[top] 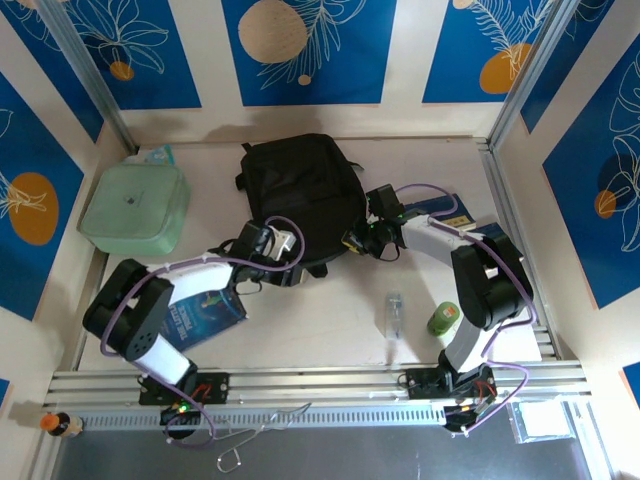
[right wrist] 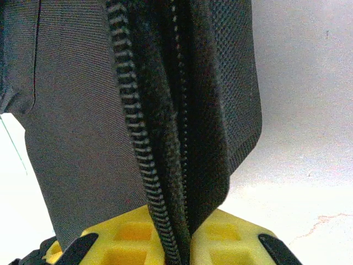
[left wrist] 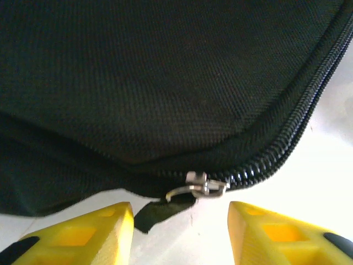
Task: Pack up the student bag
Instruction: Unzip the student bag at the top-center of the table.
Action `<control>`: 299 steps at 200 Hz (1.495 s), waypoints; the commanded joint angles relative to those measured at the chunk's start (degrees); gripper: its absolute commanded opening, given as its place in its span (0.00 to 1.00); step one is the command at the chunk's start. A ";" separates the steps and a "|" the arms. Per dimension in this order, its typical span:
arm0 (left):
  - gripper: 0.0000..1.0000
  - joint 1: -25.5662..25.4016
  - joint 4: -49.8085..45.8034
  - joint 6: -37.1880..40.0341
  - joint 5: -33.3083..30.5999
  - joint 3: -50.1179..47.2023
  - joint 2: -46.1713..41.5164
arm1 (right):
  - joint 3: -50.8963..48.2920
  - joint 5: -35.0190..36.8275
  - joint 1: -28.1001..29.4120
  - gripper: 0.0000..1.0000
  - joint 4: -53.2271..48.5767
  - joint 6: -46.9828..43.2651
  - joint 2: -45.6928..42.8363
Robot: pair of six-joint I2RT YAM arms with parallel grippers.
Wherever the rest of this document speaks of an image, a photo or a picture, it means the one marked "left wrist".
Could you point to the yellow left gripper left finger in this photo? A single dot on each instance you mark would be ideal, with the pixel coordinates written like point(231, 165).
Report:
point(110, 237)

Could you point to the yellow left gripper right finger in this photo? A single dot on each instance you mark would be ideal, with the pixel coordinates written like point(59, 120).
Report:
point(253, 237)

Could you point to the black student backpack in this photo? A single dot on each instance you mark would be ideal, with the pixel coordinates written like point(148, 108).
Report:
point(154, 82)

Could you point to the silver zipper slider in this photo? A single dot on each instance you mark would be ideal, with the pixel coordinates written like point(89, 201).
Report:
point(204, 187)

